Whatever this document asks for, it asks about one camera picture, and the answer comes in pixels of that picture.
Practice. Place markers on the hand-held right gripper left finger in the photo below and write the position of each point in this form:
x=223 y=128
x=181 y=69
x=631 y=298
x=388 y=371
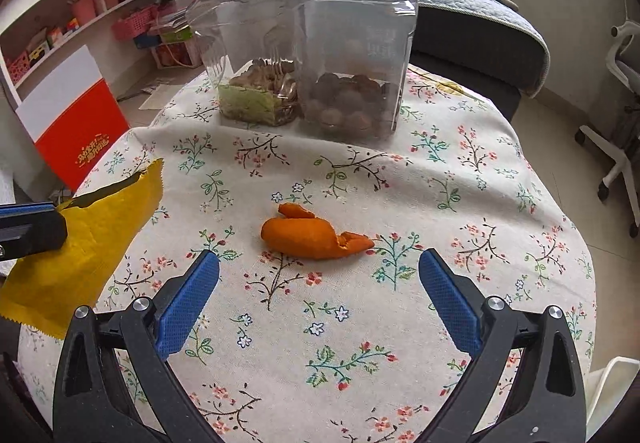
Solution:
x=190 y=298

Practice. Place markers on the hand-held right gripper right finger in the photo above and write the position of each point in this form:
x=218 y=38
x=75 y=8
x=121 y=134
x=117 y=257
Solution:
x=450 y=298

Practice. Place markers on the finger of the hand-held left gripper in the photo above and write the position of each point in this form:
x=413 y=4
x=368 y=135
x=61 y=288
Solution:
x=35 y=230

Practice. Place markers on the yellow snack packet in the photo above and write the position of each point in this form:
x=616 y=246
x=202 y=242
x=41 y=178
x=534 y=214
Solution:
x=90 y=243

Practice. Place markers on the orange peel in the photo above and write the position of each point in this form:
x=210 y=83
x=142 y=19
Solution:
x=300 y=235

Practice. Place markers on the white trash bin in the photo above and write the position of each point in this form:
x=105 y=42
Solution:
x=615 y=398

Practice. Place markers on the red and white paper bag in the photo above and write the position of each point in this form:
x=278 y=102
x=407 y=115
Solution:
x=75 y=133

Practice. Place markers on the paper sheet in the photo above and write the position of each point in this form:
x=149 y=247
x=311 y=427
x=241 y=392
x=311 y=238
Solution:
x=155 y=98

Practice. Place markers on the clear jar with pistachios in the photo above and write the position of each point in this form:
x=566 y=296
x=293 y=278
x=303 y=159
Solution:
x=250 y=93

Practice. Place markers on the clear jar with round nuts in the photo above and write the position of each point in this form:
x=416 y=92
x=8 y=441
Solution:
x=345 y=108

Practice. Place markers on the grey office chair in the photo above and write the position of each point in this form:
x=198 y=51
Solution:
x=620 y=163

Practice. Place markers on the dark grey ottoman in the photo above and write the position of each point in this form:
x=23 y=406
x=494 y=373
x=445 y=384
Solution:
x=465 y=78

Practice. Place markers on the pink pen cup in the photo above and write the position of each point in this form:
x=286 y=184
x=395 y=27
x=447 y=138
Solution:
x=82 y=13

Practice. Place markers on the grey quilted mat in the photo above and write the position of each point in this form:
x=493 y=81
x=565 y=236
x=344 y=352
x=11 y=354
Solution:
x=475 y=13

